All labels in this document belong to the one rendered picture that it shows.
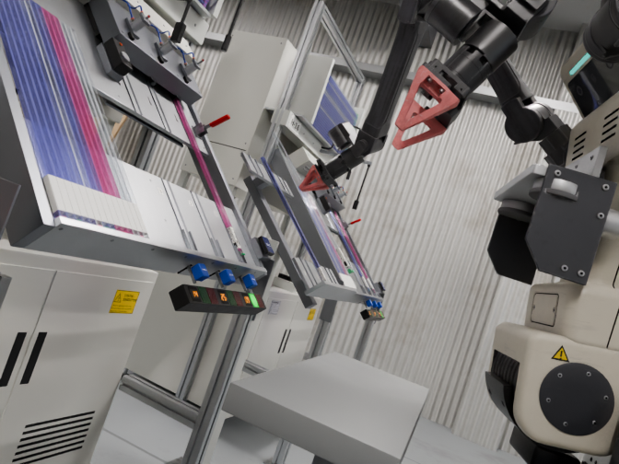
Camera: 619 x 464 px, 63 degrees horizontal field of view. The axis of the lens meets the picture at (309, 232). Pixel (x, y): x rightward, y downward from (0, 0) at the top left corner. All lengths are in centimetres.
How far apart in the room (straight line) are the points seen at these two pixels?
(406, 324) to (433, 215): 84
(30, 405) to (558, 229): 114
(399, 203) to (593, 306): 321
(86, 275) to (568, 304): 100
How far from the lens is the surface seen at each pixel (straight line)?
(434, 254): 391
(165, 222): 103
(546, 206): 83
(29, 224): 77
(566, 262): 83
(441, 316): 388
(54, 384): 138
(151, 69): 137
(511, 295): 377
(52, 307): 127
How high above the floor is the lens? 79
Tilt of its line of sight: 3 degrees up
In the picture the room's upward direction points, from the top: 19 degrees clockwise
